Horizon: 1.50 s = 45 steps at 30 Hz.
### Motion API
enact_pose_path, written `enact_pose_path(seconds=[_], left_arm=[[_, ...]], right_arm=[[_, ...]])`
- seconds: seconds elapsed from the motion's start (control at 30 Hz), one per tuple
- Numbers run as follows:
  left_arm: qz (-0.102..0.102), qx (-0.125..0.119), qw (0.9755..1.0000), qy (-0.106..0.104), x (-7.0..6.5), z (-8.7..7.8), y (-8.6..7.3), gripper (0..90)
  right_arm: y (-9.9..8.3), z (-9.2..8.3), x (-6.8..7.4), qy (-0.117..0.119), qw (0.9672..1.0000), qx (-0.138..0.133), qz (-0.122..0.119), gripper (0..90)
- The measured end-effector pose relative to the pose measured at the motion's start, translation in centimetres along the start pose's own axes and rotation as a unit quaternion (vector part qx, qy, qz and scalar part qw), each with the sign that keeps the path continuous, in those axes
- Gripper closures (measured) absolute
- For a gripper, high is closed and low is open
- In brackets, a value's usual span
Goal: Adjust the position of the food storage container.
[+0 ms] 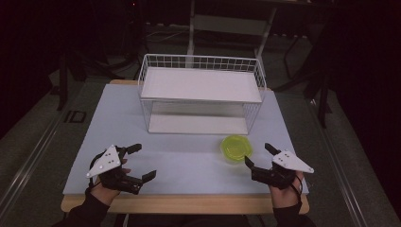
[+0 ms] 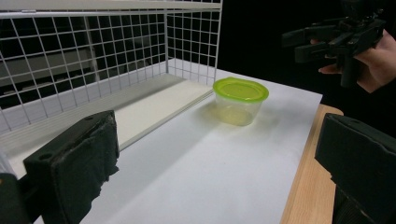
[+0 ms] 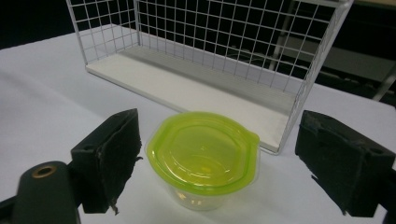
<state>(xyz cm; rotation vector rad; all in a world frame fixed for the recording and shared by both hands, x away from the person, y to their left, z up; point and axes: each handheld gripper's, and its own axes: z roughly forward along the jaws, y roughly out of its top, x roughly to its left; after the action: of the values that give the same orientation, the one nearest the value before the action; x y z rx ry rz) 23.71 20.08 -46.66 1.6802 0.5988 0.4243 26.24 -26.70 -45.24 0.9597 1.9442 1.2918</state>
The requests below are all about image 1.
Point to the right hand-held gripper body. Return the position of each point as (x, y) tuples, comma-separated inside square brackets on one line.
[(290, 162)]

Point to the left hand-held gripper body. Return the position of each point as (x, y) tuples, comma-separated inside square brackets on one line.
[(105, 162)]

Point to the person's left hand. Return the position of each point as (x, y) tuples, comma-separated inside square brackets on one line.
[(105, 195)]

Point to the person's right hand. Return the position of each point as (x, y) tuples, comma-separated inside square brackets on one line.
[(285, 197)]

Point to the yellow-green plastic bowl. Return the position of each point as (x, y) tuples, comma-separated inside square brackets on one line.
[(235, 149)]

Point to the light grey table mat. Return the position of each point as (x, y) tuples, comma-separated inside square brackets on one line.
[(186, 164)]

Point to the black floor plate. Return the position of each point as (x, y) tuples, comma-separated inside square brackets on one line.
[(75, 116)]

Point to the black metal stand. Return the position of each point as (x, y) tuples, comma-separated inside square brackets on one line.
[(323, 94), (63, 82)]

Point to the metal floor rail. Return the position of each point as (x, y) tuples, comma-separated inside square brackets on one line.
[(342, 176), (30, 164)]

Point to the white metal frame stand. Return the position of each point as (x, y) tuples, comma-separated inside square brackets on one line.
[(231, 25)]

